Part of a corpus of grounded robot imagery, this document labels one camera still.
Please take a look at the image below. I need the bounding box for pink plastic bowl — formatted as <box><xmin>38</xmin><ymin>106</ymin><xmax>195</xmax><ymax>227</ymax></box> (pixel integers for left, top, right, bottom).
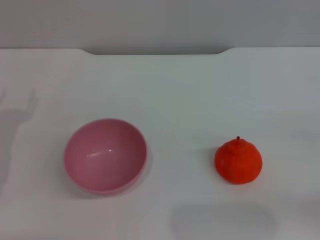
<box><xmin>63</xmin><ymin>118</ymin><xmax>148</xmax><ymax>196</ymax></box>

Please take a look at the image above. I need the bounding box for orange toy tangerine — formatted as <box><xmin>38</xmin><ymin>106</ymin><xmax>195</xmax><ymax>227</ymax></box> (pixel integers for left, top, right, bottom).
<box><xmin>214</xmin><ymin>135</ymin><xmax>264</xmax><ymax>185</ymax></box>

